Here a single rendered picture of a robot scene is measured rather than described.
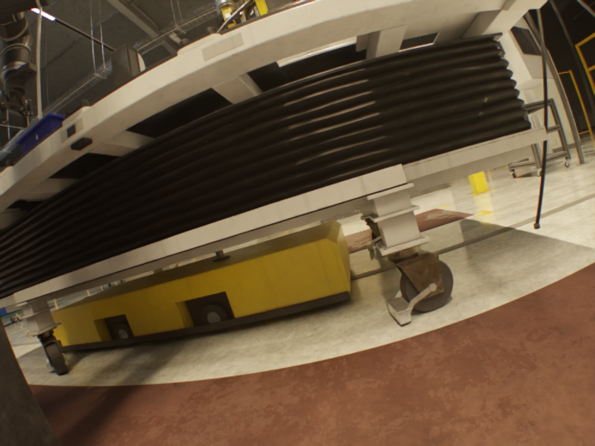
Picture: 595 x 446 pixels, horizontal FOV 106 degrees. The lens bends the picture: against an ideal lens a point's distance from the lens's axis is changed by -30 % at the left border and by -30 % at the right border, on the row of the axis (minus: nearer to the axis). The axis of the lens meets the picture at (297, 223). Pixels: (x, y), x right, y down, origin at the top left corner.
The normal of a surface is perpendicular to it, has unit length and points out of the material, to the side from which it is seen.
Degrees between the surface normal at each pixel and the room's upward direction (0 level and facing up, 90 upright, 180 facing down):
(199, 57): 90
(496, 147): 90
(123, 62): 90
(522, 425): 0
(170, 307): 90
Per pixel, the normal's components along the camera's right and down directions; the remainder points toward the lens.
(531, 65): 0.24, -0.11
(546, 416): -0.29, -0.95
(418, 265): 0.00, 0.04
